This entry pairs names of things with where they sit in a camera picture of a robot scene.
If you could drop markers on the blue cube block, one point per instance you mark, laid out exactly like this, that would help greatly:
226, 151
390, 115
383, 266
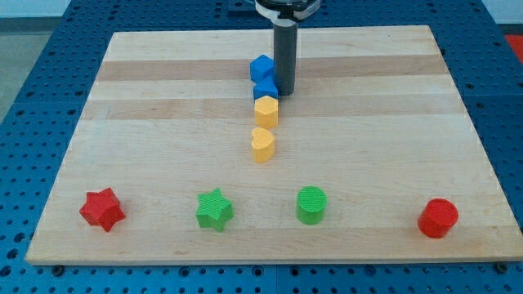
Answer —
260, 68

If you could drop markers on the red cylinder block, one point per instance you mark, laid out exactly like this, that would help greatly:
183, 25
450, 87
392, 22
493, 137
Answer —
437, 218

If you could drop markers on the green star block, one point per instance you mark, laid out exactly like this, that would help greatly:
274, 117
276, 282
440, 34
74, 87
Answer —
214, 210

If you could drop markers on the yellow hexagon block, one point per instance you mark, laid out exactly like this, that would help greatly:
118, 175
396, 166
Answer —
266, 112

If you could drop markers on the green cylinder block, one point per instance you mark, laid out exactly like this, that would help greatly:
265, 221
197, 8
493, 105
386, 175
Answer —
310, 205

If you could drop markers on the blue triangle block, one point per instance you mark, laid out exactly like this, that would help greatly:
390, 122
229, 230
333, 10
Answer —
265, 87

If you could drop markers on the red star block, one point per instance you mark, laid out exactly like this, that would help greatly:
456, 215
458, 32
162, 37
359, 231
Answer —
102, 209

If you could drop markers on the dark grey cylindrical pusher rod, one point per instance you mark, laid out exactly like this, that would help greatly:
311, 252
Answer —
285, 50

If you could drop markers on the wooden board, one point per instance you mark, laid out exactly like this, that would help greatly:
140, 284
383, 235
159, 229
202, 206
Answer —
375, 121

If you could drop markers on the yellow heart block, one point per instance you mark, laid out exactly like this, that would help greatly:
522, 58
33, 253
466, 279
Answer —
262, 144

